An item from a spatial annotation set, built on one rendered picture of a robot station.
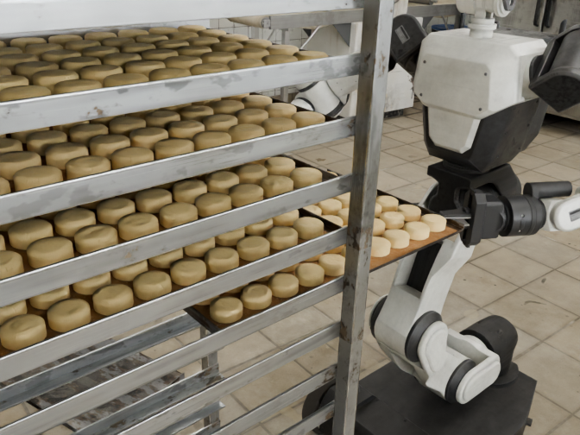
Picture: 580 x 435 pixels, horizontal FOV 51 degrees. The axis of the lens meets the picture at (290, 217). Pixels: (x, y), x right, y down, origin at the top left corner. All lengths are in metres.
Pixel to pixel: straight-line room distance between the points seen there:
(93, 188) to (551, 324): 2.42
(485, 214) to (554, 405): 1.24
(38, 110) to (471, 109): 1.02
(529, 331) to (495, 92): 1.55
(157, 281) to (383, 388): 1.33
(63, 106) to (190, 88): 0.15
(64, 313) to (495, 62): 1.01
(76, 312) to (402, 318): 0.99
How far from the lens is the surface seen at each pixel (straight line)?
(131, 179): 0.71
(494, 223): 1.34
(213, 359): 1.54
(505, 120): 1.47
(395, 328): 1.61
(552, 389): 2.51
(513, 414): 2.08
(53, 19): 0.64
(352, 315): 1.03
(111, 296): 0.81
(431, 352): 1.63
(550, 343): 2.75
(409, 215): 1.28
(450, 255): 1.55
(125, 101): 0.68
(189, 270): 0.85
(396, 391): 2.06
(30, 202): 0.67
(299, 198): 0.87
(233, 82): 0.75
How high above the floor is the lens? 1.48
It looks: 25 degrees down
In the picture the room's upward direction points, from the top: 2 degrees clockwise
